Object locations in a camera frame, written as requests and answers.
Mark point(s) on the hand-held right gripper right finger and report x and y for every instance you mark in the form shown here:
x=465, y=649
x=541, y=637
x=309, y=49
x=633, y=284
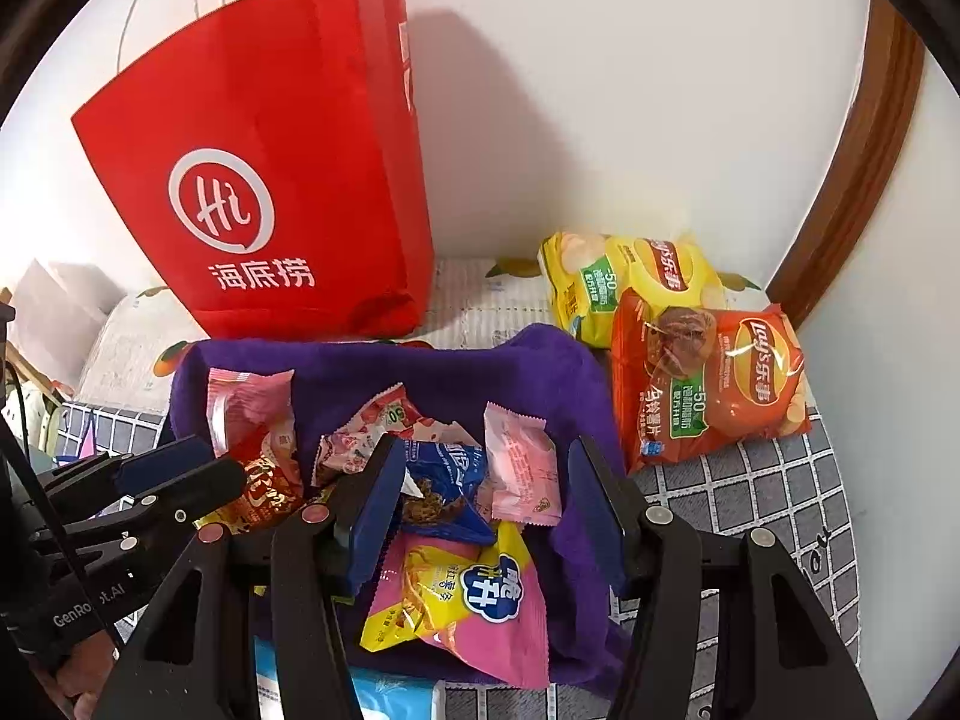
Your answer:
x=600, y=525

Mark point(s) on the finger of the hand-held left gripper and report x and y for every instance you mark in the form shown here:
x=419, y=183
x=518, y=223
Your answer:
x=187, y=499
x=161, y=461

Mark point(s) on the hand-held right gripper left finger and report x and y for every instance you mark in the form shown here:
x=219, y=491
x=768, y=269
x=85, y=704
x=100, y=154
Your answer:
x=375, y=517

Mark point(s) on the red snack packet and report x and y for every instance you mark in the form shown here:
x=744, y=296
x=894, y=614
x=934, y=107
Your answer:
x=266, y=495

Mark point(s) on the blue snack packet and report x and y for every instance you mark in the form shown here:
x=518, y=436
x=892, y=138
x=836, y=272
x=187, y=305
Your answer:
x=450, y=487

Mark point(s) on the pink strawberry snack packet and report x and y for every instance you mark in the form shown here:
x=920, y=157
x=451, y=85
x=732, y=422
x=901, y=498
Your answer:
x=360, y=431

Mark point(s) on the pale pink snack packet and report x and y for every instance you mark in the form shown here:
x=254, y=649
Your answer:
x=517, y=472

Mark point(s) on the pink clear snack packet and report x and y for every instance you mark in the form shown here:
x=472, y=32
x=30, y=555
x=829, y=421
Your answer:
x=247, y=405

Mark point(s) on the yellow and pink snack packet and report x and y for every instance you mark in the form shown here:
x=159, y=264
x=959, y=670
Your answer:
x=480, y=600

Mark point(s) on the purple cloth basket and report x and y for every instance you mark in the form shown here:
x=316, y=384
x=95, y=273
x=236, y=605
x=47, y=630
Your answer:
x=450, y=367

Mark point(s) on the grey checked cloth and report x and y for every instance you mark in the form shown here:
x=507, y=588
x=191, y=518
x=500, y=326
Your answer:
x=750, y=495

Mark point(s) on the orange chips bag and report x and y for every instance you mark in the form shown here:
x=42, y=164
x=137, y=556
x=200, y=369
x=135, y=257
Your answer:
x=712, y=390

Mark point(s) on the blue tissue pack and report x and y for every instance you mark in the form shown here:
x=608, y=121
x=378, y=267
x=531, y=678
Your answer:
x=390, y=701

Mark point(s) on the yellow chips bag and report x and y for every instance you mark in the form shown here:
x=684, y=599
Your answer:
x=622, y=277

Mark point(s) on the red paper bag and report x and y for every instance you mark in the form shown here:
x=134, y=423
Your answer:
x=285, y=127

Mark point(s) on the brown wooden door frame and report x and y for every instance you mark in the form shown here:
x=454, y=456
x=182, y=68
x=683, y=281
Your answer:
x=862, y=165

